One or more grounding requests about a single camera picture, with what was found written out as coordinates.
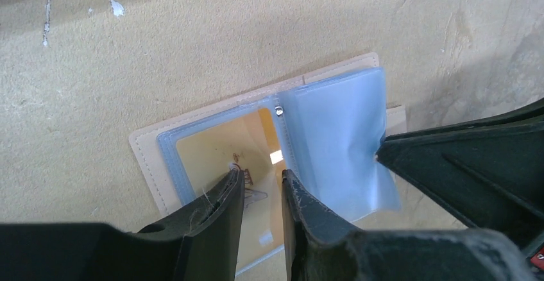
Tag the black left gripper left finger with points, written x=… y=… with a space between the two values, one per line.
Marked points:
x=200 y=241

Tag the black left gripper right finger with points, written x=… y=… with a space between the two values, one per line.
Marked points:
x=321 y=245

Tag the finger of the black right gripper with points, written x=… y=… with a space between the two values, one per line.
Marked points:
x=487 y=173

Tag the gold card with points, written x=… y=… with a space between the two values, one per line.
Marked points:
x=247 y=143

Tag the beige card holder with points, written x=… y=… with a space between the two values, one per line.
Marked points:
x=330 y=123

